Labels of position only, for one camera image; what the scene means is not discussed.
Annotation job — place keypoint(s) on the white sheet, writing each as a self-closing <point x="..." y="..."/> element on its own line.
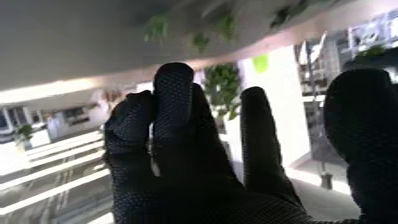
<point x="90" y="30"/>

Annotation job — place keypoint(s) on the green sprig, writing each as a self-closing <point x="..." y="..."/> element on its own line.
<point x="225" y="25"/>
<point x="200" y="41"/>
<point x="156" y="28"/>

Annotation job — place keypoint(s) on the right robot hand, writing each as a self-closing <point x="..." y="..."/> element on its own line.
<point x="197" y="173"/>

